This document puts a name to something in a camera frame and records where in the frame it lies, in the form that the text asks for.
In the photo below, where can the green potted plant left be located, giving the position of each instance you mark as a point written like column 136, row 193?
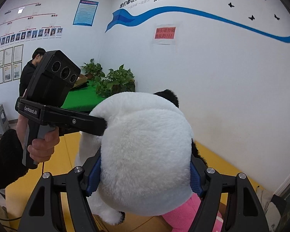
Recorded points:
column 93, row 70

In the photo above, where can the pink bear plush toy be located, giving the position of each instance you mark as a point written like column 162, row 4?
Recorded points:
column 182, row 217

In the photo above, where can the green covered side table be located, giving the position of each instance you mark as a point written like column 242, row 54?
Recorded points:
column 83, row 100

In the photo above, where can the person's black sleeve forearm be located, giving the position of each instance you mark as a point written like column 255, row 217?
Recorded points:
column 11, row 154

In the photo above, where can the tissue box on green table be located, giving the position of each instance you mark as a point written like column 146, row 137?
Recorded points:
column 81, row 82

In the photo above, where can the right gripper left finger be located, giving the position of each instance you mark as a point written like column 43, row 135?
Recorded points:
column 55, row 195

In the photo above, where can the white panda plush toy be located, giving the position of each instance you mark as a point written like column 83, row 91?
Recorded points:
column 145, row 151

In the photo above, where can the blue framed wall poster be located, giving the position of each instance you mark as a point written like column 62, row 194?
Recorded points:
column 85, row 13

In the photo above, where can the green potted plant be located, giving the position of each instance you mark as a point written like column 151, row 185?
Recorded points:
column 93, row 70
column 116, row 81

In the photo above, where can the standing person in black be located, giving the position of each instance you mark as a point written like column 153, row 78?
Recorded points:
column 29, row 69

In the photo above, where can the green potted plant right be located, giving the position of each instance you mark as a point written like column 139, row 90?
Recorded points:
column 116, row 81

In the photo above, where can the red notice sign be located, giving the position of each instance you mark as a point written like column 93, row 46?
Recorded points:
column 165, row 33

